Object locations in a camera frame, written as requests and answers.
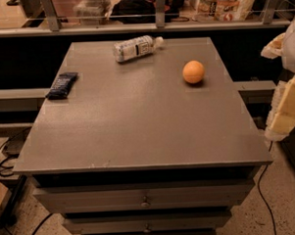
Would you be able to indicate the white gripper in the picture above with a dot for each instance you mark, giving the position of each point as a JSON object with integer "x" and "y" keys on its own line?
{"x": 294, "y": 52}

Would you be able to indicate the orange fruit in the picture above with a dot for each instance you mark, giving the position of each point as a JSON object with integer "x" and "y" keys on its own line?
{"x": 193, "y": 72}

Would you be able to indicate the printed plastic bag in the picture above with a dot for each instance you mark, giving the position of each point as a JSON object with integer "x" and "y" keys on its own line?
{"x": 221, "y": 10}

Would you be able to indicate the clear plastic water bottle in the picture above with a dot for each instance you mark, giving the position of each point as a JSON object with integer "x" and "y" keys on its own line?
{"x": 138, "y": 47}

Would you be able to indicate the black bag on shelf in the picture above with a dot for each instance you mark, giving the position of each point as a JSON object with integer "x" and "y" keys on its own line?
{"x": 143, "y": 11}

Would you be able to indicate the grey drawer cabinet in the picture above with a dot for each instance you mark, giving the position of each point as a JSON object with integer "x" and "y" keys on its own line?
{"x": 135, "y": 130}

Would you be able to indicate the top drawer knob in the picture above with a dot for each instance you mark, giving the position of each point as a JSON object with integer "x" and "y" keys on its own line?
{"x": 145, "y": 203}

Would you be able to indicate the drawer knob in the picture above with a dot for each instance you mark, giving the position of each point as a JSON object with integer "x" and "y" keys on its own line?
{"x": 145, "y": 203}
{"x": 147, "y": 229}

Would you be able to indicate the clear plastic container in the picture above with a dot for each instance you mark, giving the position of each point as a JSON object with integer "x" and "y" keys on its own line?
{"x": 92, "y": 11}

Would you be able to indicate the grey low bench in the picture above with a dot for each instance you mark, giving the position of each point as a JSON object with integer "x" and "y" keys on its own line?
{"x": 16, "y": 100}

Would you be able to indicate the metal shelf rail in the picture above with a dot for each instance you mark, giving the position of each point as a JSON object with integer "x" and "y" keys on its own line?
{"x": 38, "y": 18}

